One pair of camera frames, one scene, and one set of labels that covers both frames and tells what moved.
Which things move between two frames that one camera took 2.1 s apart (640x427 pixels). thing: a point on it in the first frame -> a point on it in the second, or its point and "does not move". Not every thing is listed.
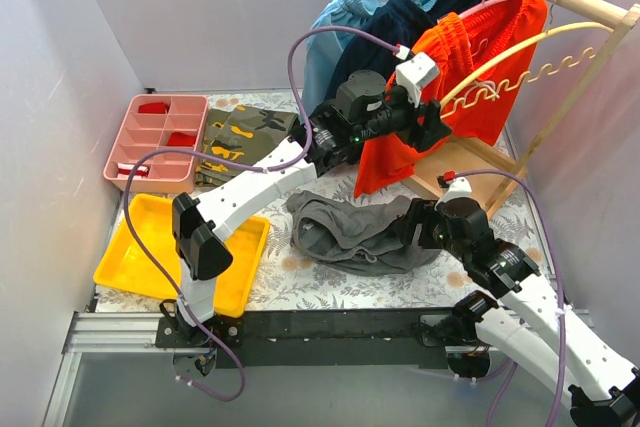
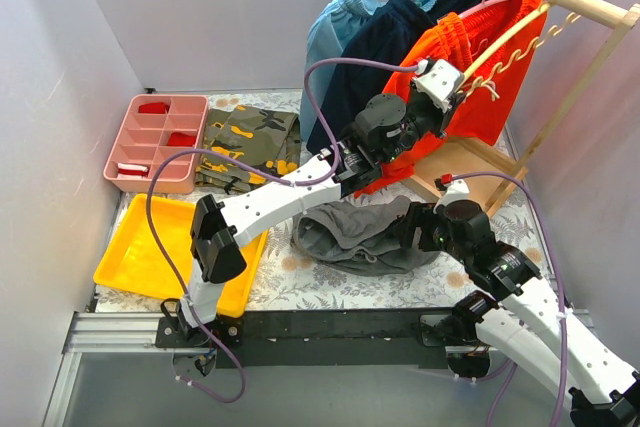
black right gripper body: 415,226 does not move
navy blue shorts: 402,21 does not move
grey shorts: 360,239 does not move
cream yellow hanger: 551,29 -> 547,5
